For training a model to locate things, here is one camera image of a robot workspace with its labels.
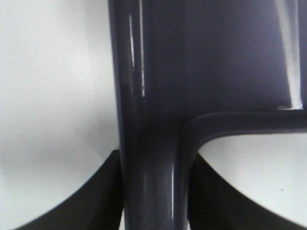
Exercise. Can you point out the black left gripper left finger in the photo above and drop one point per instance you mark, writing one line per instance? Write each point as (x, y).
(97, 205)

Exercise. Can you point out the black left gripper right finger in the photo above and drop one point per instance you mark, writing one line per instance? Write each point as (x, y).
(216, 205)

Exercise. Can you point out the purple plastic dustpan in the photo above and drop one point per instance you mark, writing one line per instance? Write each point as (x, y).
(189, 71)

